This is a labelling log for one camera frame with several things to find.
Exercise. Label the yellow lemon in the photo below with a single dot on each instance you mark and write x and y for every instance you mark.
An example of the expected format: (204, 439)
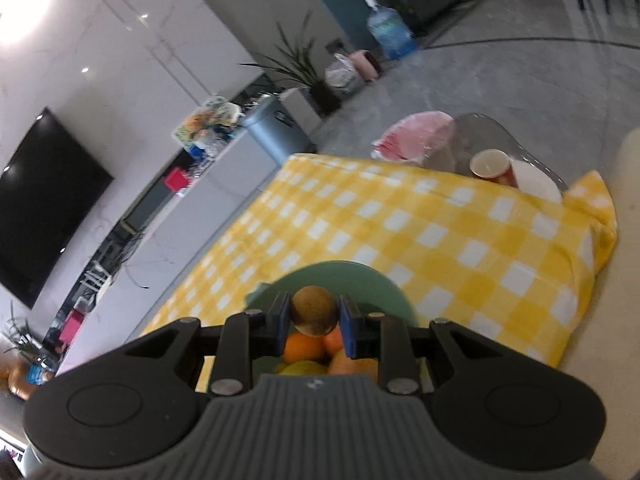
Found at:
(302, 368)

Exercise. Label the brown kiwi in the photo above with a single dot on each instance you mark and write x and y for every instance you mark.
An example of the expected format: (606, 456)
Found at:
(314, 310)

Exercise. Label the clear plastic bag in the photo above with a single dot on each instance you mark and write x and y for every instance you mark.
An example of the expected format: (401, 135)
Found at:
(342, 77)

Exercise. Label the pink box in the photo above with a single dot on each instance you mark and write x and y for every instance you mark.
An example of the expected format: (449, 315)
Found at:
(70, 327)

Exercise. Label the yellow checked tablecloth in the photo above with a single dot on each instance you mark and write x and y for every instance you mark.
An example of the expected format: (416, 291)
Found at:
(425, 240)

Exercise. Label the white plate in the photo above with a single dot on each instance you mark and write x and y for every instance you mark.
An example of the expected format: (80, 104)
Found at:
(535, 182)

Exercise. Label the grey low media cabinet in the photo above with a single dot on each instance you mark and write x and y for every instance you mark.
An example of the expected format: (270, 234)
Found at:
(175, 240)

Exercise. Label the black wall television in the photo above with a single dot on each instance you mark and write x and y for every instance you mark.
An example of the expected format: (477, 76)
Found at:
(45, 205)

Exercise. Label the red paper cup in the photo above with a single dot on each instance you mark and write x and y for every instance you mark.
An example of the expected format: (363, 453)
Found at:
(492, 167)

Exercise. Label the pile of colourful packets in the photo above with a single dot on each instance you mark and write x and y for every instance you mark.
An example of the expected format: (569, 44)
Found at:
(210, 125)

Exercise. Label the red box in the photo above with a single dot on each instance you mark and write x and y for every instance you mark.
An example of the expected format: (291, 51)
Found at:
(176, 180)

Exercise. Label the large orange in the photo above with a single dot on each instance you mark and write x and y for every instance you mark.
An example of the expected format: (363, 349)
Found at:
(300, 347)
(352, 365)

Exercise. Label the green bowl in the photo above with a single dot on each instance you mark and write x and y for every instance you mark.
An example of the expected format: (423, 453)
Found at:
(360, 280)

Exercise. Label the small orange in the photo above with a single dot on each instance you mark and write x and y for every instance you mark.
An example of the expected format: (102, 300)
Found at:
(333, 342)

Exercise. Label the potted long-leaf plant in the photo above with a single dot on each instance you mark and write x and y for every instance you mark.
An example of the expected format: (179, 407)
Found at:
(300, 60)

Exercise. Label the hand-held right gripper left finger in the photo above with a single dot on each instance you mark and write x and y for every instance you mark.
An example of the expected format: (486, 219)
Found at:
(282, 325)

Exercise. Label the pink stool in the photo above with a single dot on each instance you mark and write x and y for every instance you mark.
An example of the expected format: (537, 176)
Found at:
(367, 65)

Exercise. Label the blue water jug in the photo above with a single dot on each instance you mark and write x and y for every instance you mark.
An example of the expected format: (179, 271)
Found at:
(390, 27)

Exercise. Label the orange brown toy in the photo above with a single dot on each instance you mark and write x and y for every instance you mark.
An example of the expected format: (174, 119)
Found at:
(20, 380)

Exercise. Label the grey round bin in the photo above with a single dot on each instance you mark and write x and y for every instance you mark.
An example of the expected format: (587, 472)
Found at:
(272, 127)

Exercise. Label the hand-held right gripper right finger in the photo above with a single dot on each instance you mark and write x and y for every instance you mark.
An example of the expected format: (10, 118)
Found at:
(348, 327)

